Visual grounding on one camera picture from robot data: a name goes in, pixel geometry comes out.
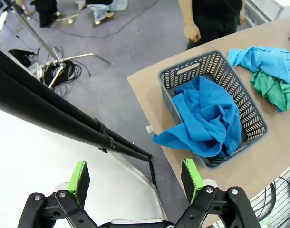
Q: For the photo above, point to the black bag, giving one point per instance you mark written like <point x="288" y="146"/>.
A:
<point x="20" y="57"/>

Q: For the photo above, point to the person's left hand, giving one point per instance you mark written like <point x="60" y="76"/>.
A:
<point x="241" y="17"/>

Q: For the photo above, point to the light blue garment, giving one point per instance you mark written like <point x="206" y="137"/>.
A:
<point x="266" y="61"/>

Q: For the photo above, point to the black trousers on mannequin legs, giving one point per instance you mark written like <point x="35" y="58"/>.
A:
<point x="46" y="14"/>

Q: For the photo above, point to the clear plastic container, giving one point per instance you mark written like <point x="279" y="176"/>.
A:
<point x="35" y="69"/>

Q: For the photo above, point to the green garment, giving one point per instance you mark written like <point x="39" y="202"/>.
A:
<point x="275" y="92"/>

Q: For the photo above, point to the person in black t-shirt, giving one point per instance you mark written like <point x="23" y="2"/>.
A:
<point x="216" y="19"/>

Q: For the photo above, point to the person's right hand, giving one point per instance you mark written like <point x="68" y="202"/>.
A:
<point x="192" y="33"/>

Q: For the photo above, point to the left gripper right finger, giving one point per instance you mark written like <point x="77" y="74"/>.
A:
<point x="190" y="180"/>

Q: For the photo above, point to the light blue jeans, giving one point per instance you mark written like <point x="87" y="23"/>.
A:
<point x="99" y="12"/>

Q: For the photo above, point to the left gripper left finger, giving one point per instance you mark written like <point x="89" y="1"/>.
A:
<point x="80" y="185"/>

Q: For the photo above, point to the person's right forearm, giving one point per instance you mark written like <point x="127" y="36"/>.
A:
<point x="186" y="12"/>

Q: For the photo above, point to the chrome light stand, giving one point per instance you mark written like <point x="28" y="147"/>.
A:
<point x="85" y="55"/>

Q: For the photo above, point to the dark blue garment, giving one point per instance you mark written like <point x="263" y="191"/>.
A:
<point x="202" y="118"/>
<point x="283" y="110"/>

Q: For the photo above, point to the white plastic table cap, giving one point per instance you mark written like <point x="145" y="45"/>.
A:
<point x="149" y="130"/>

